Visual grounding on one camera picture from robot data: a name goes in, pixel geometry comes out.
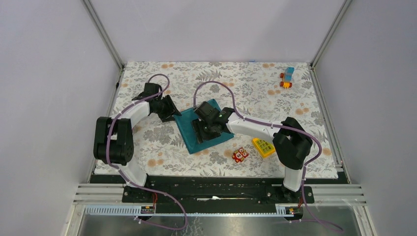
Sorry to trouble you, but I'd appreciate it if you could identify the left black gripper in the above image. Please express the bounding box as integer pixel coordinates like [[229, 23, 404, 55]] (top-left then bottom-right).
[[153, 94, 180, 122]]

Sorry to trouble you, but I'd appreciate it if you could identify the teal cloth napkin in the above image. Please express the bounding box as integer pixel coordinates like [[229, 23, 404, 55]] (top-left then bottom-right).
[[174, 108, 234, 154]]

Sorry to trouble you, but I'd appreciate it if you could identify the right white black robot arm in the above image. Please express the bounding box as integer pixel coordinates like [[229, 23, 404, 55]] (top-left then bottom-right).
[[192, 102, 315, 203]]

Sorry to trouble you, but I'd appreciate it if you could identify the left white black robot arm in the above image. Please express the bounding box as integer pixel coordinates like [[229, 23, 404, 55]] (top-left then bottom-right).
[[93, 83, 181, 202]]

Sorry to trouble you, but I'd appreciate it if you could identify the floral patterned table mat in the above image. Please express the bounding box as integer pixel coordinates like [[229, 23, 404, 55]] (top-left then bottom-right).
[[113, 62, 337, 179]]

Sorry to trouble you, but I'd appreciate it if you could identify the red owl toy block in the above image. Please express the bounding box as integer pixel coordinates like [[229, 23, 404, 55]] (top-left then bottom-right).
[[232, 147, 249, 163]]

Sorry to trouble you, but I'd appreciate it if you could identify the yellow green toy brick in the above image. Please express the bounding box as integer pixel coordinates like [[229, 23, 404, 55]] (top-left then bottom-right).
[[252, 138, 275, 158]]

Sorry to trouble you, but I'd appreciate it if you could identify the blue orange toy car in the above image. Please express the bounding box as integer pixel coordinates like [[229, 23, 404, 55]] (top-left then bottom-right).
[[280, 67, 295, 89]]

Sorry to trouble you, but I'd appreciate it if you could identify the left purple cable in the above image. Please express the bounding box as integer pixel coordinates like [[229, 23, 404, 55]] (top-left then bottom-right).
[[106, 73, 189, 231]]

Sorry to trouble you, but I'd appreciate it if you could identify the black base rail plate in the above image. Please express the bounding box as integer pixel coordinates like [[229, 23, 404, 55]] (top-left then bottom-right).
[[122, 176, 302, 214]]

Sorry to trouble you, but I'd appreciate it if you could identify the slotted cable duct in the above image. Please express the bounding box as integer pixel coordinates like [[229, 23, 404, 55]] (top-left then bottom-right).
[[85, 204, 303, 218]]

